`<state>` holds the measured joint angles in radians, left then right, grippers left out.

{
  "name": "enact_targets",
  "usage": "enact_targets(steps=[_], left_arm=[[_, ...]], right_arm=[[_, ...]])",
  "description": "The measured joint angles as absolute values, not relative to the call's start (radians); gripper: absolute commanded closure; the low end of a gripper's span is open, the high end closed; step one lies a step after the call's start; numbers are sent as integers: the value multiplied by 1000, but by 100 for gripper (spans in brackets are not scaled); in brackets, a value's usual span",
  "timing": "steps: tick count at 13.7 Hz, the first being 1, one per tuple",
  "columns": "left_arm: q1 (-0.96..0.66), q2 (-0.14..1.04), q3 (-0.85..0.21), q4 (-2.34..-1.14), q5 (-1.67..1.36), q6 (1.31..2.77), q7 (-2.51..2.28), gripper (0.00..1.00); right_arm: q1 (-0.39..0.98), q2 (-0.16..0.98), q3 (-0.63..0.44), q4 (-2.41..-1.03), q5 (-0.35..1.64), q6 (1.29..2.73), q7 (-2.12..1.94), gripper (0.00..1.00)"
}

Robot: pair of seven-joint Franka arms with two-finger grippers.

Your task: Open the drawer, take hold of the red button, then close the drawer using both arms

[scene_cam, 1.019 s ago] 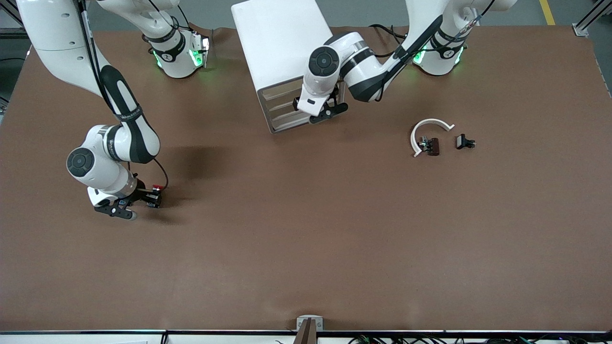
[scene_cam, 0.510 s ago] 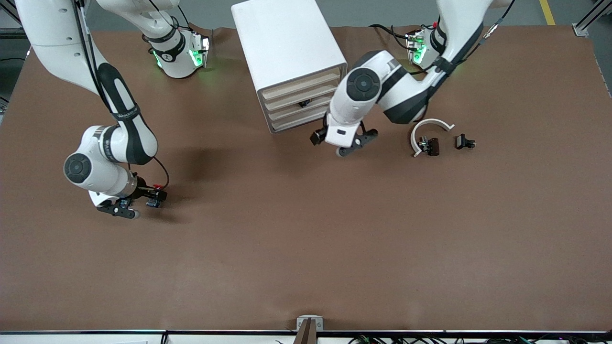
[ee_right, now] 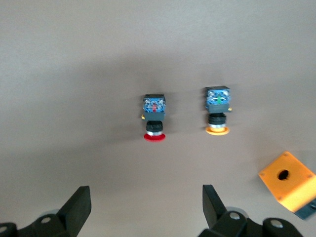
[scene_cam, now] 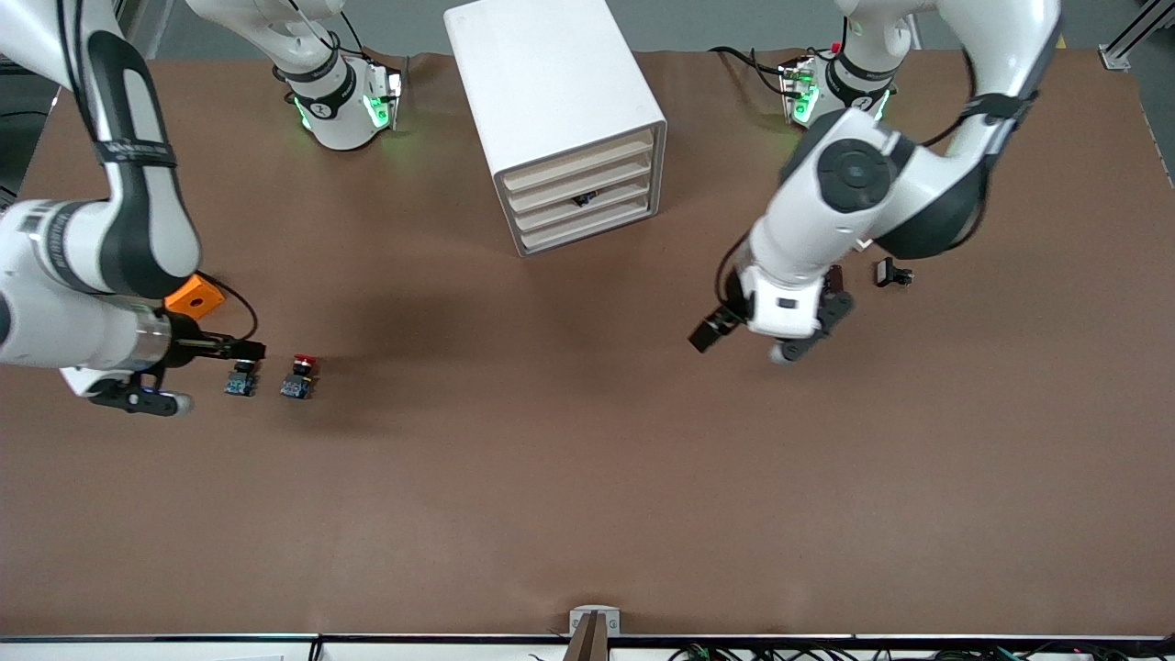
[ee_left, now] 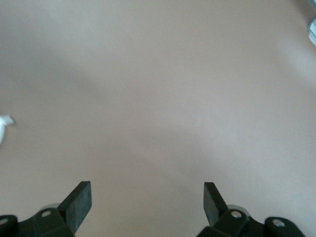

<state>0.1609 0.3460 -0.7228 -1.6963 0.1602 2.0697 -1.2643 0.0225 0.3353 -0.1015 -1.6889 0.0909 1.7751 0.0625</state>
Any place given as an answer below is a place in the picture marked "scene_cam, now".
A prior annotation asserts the red push button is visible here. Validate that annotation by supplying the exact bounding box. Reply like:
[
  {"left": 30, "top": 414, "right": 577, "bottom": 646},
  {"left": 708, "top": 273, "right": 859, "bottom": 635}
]
[{"left": 279, "top": 353, "right": 320, "bottom": 401}]

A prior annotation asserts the drawer with black handle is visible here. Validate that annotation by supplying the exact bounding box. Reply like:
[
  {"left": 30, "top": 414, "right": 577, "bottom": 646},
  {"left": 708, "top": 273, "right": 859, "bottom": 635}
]
[{"left": 508, "top": 155, "right": 656, "bottom": 216}]

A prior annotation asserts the beige cabinet drawer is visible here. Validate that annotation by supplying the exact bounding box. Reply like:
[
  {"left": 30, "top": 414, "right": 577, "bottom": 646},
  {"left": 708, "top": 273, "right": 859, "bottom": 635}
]
[
  {"left": 519, "top": 197, "right": 659, "bottom": 254},
  {"left": 502, "top": 134, "right": 655, "bottom": 196},
  {"left": 513, "top": 176, "right": 657, "bottom": 236}
]

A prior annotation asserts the white drawer cabinet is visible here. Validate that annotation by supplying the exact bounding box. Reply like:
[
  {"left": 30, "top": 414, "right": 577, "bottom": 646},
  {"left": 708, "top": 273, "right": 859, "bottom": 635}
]
[{"left": 444, "top": 0, "right": 668, "bottom": 259}]

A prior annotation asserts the brown table mat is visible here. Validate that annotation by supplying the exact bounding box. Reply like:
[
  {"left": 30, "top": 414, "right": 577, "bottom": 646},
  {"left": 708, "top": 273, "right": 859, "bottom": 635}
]
[{"left": 0, "top": 48, "right": 1175, "bottom": 639}]

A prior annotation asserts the silver base connector block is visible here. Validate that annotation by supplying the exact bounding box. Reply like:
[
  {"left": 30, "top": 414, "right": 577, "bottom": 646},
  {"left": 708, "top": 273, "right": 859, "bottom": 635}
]
[
  {"left": 778, "top": 55, "right": 821, "bottom": 125},
  {"left": 365, "top": 57, "right": 406, "bottom": 131}
]

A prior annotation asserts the orange black switch box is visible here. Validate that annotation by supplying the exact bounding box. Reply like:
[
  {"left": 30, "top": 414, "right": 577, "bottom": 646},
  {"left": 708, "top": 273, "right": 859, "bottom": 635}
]
[{"left": 165, "top": 274, "right": 226, "bottom": 315}]

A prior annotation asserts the black right camera bracket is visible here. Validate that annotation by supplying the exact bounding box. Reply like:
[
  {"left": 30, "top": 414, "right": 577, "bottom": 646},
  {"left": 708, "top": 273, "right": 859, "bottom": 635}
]
[{"left": 87, "top": 367, "right": 171, "bottom": 414}]

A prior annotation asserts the black camera bracket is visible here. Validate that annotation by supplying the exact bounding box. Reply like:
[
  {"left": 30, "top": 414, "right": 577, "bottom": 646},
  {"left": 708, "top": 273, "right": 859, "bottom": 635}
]
[
  {"left": 780, "top": 286, "right": 856, "bottom": 364},
  {"left": 87, "top": 367, "right": 171, "bottom": 414}
]

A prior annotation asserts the black left camera bracket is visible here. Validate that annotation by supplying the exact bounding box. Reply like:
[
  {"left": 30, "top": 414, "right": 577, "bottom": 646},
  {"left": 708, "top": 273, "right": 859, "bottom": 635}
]
[{"left": 780, "top": 286, "right": 856, "bottom": 364}]

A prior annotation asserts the black base cable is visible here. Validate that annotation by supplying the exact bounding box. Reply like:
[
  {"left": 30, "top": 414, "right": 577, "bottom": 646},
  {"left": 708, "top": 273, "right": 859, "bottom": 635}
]
[{"left": 709, "top": 44, "right": 790, "bottom": 93}]

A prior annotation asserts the grey metal clamp bracket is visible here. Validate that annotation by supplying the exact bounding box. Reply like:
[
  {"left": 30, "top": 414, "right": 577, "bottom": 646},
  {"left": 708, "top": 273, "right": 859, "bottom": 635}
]
[{"left": 568, "top": 605, "right": 622, "bottom": 636}]

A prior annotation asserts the brown tapered post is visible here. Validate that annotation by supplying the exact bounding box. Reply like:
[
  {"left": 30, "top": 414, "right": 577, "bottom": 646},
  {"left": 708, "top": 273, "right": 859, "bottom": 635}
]
[{"left": 563, "top": 611, "right": 613, "bottom": 661}]

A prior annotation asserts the white table edge rail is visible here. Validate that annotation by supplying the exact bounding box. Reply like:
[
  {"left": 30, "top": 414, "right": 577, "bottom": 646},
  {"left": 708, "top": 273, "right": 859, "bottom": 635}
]
[{"left": 0, "top": 633, "right": 1175, "bottom": 661}]

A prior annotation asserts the aluminium frame profile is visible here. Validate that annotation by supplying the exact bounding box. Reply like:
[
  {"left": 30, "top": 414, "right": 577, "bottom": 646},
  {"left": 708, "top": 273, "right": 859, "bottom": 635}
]
[{"left": 1099, "top": 0, "right": 1175, "bottom": 73}]

